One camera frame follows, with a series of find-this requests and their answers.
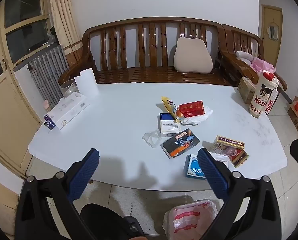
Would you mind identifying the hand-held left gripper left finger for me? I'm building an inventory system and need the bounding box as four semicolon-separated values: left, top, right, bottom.
15;148;101;240

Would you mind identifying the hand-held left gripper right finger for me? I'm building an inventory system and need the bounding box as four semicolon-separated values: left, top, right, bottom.
197;148;282;240

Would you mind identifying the white paper leaflet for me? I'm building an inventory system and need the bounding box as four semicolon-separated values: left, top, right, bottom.
210;152;229;169

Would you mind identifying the blue and white medicine box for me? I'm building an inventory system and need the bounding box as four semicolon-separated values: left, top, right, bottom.
184;154;207;180

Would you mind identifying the gold and red box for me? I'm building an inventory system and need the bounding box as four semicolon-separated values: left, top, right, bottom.
210;135;249;168

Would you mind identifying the black box with orange stripe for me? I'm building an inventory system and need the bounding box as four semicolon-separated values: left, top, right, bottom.
160;128;200;159

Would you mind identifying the white and red plastic bag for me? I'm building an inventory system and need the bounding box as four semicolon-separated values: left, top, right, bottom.
162;199;218;240

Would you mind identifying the white tissue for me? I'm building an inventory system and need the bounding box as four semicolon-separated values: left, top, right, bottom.
180;105;214;125

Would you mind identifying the red cigarette box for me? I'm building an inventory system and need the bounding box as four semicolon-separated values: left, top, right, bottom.
178;101;205;117

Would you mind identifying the clear plastic wrapper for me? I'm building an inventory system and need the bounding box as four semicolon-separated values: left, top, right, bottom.
142;129;162;149

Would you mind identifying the yellow snack wrapper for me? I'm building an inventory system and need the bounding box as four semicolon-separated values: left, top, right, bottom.
161;96;184;123

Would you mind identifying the person's dark trouser leg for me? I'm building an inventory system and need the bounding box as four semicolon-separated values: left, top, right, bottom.
80;203;147;240

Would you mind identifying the small blue box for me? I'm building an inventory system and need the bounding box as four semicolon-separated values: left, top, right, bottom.
43;114;56;130

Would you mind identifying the white flat box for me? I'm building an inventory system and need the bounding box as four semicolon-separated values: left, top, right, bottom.
47;92;90;130

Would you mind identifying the white bottle with red cap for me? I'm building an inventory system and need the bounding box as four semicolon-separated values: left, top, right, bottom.
249;70;279;118

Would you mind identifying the glass jar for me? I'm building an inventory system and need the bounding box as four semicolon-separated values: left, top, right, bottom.
60;79;79;98

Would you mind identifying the white paper towel roll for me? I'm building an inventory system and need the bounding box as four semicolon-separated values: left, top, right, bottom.
74;68;99;98

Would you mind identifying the pink cloth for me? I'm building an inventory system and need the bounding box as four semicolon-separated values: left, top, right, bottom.
250;57;276;74

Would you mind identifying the yellow wooden door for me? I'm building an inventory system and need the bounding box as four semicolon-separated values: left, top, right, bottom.
260;4;283;67

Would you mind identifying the grey radiator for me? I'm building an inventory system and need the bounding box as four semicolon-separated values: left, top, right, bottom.
27;44;70;109

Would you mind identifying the white rolled cloth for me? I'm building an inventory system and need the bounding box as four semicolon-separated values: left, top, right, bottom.
235;51;254;64

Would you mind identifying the cream glazed door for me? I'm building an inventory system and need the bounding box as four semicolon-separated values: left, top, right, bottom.
0;0;52;180

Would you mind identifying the beige cushion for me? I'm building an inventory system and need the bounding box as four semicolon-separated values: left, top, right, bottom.
173;37;214;74

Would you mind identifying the grey item hanging on door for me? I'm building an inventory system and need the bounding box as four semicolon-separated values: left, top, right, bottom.
267;19;279;41

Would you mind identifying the brown wooden armchair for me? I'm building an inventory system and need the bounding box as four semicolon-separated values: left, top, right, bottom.
221;24;288;92

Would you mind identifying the brown wooden bench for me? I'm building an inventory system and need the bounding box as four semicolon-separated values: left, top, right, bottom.
58;17;236;87

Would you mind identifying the beige curtain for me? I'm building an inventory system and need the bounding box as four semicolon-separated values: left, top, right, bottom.
47;0;83;65

